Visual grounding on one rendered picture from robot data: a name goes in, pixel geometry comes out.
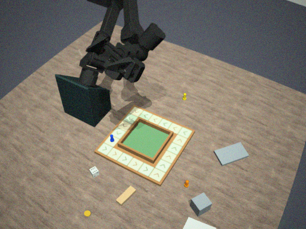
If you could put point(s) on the orange game pawn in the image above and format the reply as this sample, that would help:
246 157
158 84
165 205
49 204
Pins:
186 183

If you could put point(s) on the yellow flat disc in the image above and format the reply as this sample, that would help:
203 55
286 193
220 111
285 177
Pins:
87 213

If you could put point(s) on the tan rectangular block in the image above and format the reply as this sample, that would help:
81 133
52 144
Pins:
125 195

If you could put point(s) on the white flat rectangular sheet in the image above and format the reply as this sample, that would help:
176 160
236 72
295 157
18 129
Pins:
194 224

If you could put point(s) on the white die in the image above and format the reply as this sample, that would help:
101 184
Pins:
94 172

